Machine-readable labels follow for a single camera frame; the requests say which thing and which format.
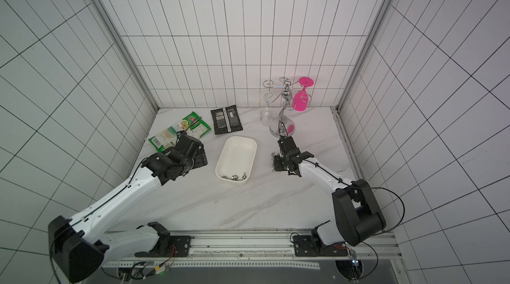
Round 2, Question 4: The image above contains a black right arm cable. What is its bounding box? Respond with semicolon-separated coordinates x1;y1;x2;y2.
278;120;406;281

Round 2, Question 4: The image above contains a green chips bag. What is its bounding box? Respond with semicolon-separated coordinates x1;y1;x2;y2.
148;111;211;152

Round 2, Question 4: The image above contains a clear wine glass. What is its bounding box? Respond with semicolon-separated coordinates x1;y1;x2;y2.
260;91;274;127

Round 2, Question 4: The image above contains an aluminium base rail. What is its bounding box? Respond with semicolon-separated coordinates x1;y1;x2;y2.
105;230;402;272

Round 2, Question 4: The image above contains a black snack packet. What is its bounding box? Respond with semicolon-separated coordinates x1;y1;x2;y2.
211;105;243;135

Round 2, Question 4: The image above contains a white plastic storage box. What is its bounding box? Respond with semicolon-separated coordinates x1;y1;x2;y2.
215;136;258;185

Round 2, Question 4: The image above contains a chrome glass holder stand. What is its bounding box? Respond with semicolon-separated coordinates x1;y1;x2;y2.
262;78;299;138

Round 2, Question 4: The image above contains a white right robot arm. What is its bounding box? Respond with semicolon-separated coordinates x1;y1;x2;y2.
273;136;386;246

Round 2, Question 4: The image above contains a pink wine glass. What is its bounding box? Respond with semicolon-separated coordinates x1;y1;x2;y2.
292;77;314;112

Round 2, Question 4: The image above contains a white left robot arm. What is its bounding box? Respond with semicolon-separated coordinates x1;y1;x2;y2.
48;132;208;283

